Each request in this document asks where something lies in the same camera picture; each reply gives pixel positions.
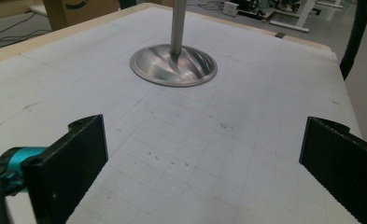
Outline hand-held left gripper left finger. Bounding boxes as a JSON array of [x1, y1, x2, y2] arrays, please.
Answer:
[[0, 114, 109, 224]]

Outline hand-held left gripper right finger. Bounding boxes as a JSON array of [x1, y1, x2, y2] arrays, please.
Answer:
[[298, 116, 367, 224]]

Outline steel utensil stand with hooks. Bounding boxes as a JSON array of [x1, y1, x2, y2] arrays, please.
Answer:
[[129, 0, 219, 89]]

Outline large cardboard box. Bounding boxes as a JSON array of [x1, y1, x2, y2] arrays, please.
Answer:
[[42, 0, 120, 33]]

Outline white box device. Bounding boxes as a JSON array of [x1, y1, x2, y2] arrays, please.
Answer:
[[222, 1, 240, 18]]

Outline black curved hose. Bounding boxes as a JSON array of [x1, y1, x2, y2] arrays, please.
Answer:
[[339, 0, 367, 81]]

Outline black floor cables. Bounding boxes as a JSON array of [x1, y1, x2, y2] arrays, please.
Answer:
[[0, 11, 53, 49]]

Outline white desk frame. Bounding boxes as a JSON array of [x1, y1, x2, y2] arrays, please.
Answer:
[[269, 0, 343, 34]]

